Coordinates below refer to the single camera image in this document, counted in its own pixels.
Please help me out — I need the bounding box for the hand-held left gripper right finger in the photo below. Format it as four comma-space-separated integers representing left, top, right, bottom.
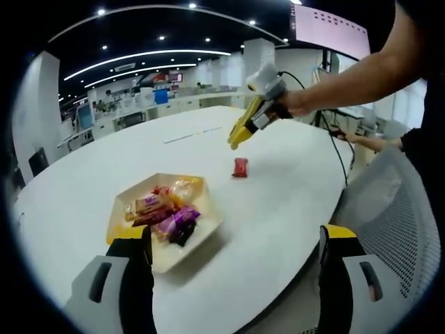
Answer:
318, 224, 394, 334

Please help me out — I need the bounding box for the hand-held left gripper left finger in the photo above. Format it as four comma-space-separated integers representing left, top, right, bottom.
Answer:
64, 225, 156, 334

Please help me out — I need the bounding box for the cream hexagonal container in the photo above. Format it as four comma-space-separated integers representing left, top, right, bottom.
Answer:
106, 173, 223, 274

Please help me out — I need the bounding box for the purple snack packet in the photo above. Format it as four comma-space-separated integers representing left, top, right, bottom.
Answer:
155, 205, 202, 239

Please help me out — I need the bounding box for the orange snack bar packet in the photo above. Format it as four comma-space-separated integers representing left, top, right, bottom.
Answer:
133, 193, 172, 216

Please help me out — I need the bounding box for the person's right hand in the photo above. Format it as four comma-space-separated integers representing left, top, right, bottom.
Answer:
277, 88, 314, 118

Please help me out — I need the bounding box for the large white display panel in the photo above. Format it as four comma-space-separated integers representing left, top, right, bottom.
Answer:
293, 3, 371, 60

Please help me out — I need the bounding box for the white mesh office chair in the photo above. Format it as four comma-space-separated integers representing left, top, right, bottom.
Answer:
328, 144, 442, 307

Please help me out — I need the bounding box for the long white counter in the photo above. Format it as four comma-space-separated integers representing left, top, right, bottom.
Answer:
57, 92, 244, 147

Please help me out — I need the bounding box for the person's black shirt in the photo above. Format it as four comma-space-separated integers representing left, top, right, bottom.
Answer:
394, 0, 445, 81

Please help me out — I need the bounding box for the black cabinet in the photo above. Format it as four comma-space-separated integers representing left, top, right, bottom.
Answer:
28, 148, 49, 177

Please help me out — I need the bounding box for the white machine with blue screen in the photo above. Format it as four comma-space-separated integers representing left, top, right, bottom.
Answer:
76, 104, 95, 132

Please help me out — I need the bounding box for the white square pillar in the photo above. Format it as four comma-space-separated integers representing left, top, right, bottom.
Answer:
10, 50, 60, 185

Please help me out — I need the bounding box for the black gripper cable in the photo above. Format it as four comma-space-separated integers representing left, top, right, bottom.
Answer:
276, 70, 355, 187

